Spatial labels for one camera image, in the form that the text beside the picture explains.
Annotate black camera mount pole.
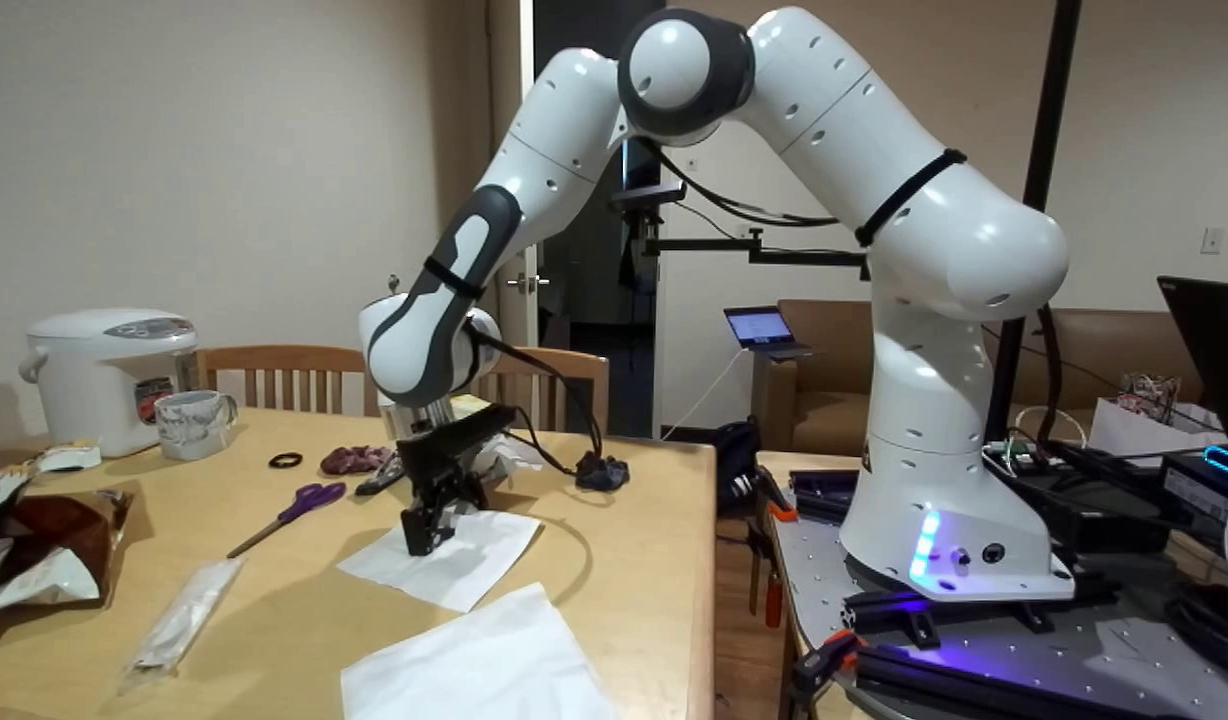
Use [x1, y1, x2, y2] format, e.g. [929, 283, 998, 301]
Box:
[979, 0, 1089, 448]

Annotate clear plastic cup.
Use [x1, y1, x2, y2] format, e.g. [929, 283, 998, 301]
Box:
[155, 388, 236, 461]

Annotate white crumpled wrapper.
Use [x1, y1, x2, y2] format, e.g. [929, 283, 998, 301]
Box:
[35, 443, 104, 474]

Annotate purple handled scissors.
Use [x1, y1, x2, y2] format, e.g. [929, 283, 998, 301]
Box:
[223, 478, 346, 561]

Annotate wooden chair near boiler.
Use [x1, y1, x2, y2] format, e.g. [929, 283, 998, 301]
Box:
[194, 344, 381, 414]

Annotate clear plastic wrapped utensil packet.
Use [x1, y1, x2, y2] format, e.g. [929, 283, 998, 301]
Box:
[131, 561, 240, 671]

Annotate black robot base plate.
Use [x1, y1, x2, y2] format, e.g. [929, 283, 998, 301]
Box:
[774, 521, 1228, 720]

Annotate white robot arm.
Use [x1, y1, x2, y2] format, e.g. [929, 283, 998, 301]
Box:
[359, 7, 1075, 603]

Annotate small lit tablet screen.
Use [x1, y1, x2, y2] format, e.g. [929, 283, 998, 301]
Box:
[724, 304, 795, 350]

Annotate maroon patterned scrunchie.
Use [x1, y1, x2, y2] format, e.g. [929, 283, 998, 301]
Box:
[321, 443, 394, 474]

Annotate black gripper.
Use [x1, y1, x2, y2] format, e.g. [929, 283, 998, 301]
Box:
[401, 405, 516, 554]

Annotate folded white paper napkin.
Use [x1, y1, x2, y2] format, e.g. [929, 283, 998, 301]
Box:
[342, 584, 619, 720]

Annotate white electric water boiler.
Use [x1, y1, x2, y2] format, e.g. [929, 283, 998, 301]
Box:
[21, 306, 195, 457]

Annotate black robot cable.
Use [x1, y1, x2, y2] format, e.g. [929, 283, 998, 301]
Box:
[468, 325, 608, 483]

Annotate brown snack bag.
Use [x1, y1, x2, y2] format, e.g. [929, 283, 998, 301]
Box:
[0, 483, 135, 610]

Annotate white paper towel sheet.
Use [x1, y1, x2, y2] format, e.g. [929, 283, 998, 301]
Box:
[342, 512, 542, 610]

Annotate wooden chair near door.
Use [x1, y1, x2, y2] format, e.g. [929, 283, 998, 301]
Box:
[471, 347, 614, 430]

